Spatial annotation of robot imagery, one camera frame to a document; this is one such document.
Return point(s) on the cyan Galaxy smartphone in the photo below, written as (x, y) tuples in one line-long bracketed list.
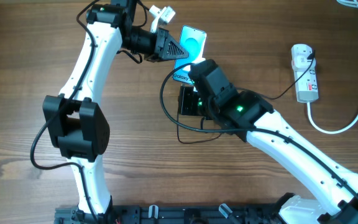
[(193, 41)]

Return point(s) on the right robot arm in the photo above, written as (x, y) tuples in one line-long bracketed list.
[(254, 120)]

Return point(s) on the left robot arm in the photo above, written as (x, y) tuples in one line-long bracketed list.
[(74, 120)]

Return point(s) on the white USB charger adapter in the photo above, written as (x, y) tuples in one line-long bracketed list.
[(300, 63)]

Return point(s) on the white power strip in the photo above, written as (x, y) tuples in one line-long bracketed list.
[(306, 87)]

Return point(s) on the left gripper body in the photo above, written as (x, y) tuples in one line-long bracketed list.
[(160, 36)]

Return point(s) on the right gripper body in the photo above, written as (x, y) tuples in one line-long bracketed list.
[(191, 104)]

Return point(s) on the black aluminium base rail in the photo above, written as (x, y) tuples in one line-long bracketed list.
[(259, 213)]

